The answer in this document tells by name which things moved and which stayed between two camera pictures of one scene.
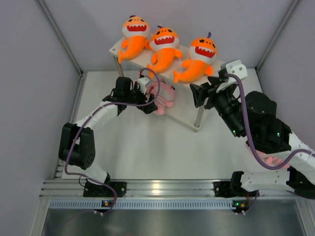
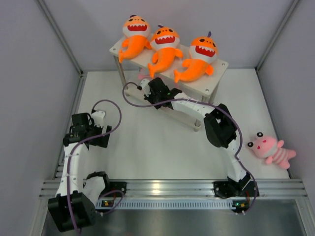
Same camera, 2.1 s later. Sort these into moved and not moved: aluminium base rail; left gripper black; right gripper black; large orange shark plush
Moved: left gripper black; right gripper black
Not moved: large orange shark plush; aluminium base rail
